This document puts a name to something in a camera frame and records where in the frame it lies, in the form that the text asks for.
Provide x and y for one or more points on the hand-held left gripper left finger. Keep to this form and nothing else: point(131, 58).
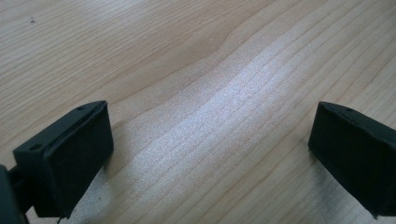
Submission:
point(68, 155)

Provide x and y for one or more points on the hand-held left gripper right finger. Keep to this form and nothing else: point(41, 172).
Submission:
point(351, 155)

